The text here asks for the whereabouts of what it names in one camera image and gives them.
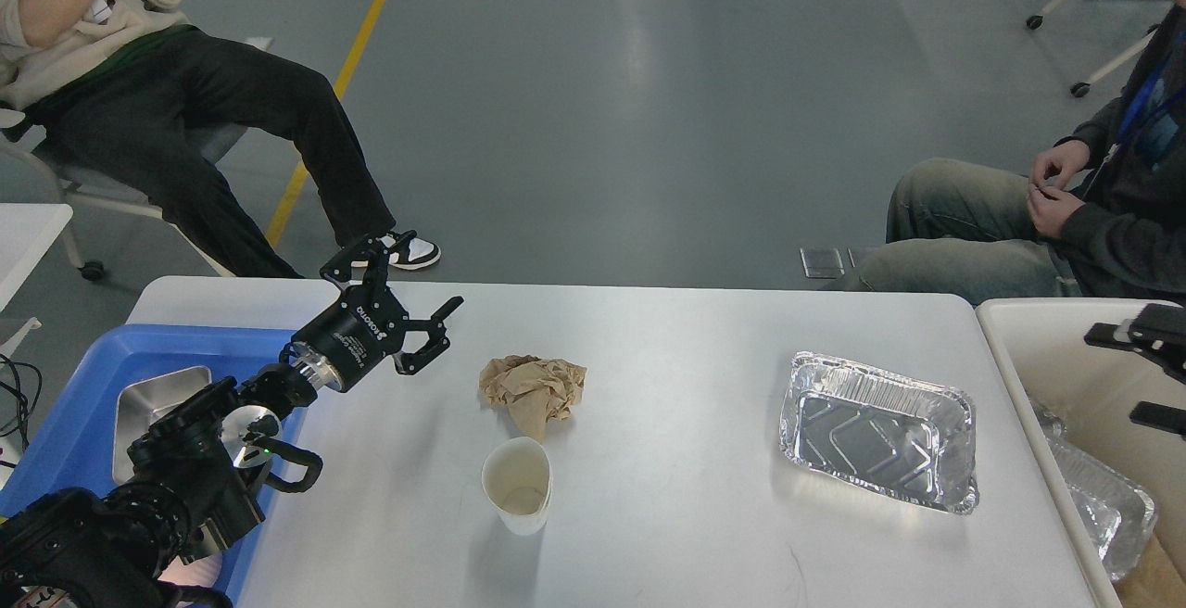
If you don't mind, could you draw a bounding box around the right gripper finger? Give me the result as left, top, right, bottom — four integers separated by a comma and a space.
1129, 401, 1186, 435
1084, 303, 1185, 359

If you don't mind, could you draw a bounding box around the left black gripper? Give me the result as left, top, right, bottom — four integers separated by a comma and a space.
280, 232, 463, 393

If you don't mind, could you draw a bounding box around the white paper cup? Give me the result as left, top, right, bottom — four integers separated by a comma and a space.
480, 437, 551, 537

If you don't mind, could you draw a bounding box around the aluminium foil tray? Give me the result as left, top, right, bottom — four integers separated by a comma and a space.
779, 351, 978, 516

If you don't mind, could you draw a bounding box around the stainless steel rectangular tray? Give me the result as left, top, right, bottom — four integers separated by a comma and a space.
111, 364, 211, 486

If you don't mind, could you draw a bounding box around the pink mug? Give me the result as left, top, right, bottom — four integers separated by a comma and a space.
159, 552, 223, 588

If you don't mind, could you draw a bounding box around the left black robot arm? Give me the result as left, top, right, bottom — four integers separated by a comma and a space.
4, 231, 463, 607

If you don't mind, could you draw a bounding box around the white plastic bin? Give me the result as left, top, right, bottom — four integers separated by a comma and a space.
976, 297, 1185, 607

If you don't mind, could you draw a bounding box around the foil tray in bin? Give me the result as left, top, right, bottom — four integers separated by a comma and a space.
1027, 397, 1159, 582

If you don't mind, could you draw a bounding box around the person in grey hoodie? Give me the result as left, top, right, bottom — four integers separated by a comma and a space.
825, 0, 1185, 305

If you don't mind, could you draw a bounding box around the crumpled brown paper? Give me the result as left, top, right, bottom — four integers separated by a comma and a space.
478, 356, 587, 444

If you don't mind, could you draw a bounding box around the person in beige hoodie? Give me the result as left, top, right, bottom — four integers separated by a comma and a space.
1, 0, 397, 279

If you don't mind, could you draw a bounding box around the blue plastic tray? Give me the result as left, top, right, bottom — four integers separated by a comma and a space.
4, 324, 291, 607

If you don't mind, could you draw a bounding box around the white side table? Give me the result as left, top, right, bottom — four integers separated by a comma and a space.
1, 201, 74, 311

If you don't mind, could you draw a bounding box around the grey office chair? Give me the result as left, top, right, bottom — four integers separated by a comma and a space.
0, 108, 251, 283

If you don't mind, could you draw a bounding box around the black cable bundle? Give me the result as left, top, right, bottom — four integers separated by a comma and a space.
0, 353, 44, 465

